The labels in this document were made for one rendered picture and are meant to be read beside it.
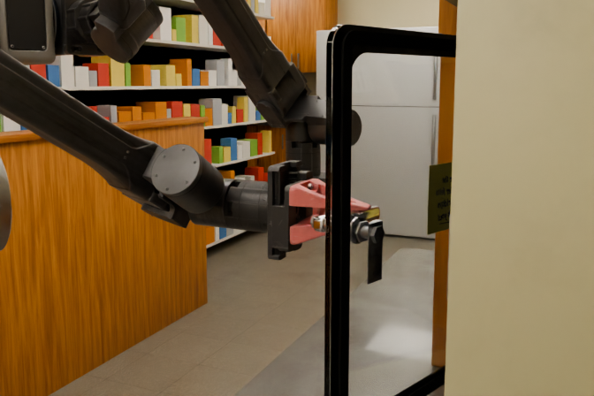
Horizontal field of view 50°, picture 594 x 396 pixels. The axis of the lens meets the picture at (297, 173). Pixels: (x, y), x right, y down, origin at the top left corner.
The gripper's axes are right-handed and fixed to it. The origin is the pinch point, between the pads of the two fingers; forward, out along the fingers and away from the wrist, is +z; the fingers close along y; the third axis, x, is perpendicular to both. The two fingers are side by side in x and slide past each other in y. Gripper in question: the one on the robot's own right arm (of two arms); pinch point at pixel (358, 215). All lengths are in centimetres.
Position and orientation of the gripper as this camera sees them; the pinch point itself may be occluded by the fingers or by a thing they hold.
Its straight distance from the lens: 68.4
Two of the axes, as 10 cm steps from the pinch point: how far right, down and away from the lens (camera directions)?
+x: 4.0, -1.3, 9.1
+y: 0.1, -9.9, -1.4
